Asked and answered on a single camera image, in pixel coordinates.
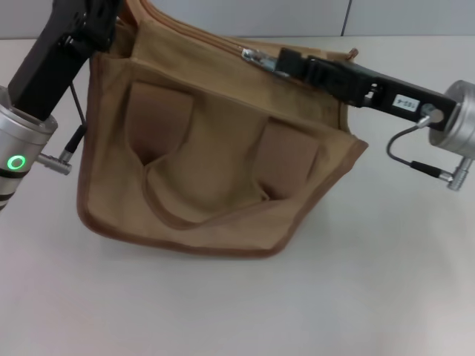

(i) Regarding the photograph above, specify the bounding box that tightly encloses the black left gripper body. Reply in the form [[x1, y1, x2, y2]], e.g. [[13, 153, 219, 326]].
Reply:
[[7, 0, 112, 122]]

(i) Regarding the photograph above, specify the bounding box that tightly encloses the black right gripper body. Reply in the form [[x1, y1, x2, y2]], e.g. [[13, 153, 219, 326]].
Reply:
[[347, 63, 461, 133]]

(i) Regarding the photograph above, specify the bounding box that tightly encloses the silver metal zipper pull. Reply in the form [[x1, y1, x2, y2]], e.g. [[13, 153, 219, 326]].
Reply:
[[240, 47, 278, 74]]

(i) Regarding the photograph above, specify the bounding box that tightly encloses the khaki canvas food bag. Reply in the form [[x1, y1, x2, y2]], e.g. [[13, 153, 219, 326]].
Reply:
[[76, 0, 370, 259]]

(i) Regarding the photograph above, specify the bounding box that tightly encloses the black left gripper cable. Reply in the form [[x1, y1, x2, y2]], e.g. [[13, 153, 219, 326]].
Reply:
[[36, 83, 89, 176]]

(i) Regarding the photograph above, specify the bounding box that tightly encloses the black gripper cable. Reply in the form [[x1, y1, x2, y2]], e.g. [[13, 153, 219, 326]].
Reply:
[[36, 83, 89, 176], [387, 105, 473, 193]]

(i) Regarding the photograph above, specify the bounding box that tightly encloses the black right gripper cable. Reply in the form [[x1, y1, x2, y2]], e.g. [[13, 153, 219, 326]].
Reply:
[[387, 105, 473, 193]]

